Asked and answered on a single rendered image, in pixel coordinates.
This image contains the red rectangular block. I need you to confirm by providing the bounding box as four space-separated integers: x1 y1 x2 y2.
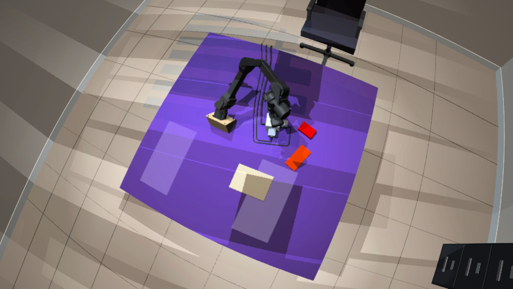
298 122 317 139

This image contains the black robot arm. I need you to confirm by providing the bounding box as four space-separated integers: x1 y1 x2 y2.
212 57 291 121

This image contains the orange flat rectangular pad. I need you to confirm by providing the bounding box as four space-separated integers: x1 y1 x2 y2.
285 145 311 171

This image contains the black cable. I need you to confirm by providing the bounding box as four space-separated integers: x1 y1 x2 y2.
253 43 291 146

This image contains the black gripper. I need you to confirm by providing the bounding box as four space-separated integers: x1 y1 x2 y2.
263 94 284 128

